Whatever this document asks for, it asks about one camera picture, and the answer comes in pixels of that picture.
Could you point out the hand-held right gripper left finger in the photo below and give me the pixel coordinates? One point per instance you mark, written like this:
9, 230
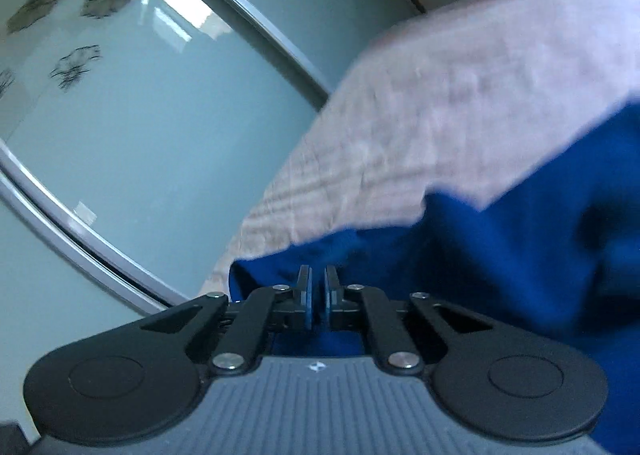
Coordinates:
308, 297

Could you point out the blue knit garment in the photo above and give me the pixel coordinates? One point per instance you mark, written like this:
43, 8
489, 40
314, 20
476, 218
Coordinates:
525, 260

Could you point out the glass sliding wardrobe door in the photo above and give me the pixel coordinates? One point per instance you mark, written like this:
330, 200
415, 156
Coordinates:
165, 135

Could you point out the pink bed sheet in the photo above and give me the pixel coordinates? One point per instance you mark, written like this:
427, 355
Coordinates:
450, 125

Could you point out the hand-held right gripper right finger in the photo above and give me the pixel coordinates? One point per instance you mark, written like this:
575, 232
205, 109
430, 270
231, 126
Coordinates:
328, 297

